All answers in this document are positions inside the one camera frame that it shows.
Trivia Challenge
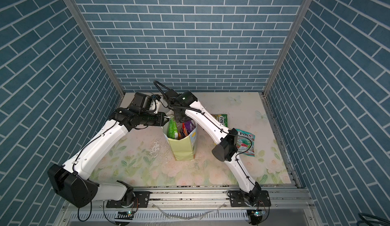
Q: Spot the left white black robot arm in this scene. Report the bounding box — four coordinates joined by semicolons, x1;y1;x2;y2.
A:
48;108;169;208

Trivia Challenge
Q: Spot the teal Fox's candy packet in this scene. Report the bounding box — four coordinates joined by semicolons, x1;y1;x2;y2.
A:
236;129;256;157

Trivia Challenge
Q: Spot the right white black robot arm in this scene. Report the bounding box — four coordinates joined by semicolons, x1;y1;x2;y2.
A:
165;90;262;206

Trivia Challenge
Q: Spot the purple Fox's candy packet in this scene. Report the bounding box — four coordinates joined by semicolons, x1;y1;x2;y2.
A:
184;120;196;134

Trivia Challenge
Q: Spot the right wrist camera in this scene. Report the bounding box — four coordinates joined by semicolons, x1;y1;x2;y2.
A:
165;89;179;105

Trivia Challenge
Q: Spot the controller board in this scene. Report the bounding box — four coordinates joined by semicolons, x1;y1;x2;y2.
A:
114;211;134;226
247;210;264;226

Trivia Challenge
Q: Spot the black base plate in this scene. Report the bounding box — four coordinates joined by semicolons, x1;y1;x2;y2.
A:
106;191;150;208
227;190;271;207

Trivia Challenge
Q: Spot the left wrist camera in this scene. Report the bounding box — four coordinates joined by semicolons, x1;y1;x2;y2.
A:
128;92;160;114

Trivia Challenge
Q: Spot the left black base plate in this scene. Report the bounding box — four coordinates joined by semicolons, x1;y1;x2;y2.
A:
106;191;150;208

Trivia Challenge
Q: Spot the right controller board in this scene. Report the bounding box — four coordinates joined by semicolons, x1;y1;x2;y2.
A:
247;210;264;226

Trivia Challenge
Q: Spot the red snack packet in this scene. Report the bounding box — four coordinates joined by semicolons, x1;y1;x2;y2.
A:
180;122;191;139

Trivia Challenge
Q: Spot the aluminium mounting rail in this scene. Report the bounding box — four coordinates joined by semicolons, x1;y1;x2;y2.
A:
54;186;322;226

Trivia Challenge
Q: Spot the floral paper gift bag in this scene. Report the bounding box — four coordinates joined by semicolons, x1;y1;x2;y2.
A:
162;111;198;161

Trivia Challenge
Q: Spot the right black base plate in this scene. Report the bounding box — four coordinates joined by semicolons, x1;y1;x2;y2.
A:
227;190;271;207

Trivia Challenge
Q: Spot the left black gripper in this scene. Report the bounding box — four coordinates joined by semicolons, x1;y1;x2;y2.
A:
140;111;171;125

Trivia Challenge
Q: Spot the bright green snack packet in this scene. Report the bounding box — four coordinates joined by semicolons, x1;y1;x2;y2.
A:
167;118;179;140

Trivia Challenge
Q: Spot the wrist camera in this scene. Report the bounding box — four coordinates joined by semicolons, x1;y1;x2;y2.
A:
128;92;160;114
165;89;179;105

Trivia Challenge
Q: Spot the left controller board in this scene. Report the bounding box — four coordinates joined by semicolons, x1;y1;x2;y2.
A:
114;211;134;226

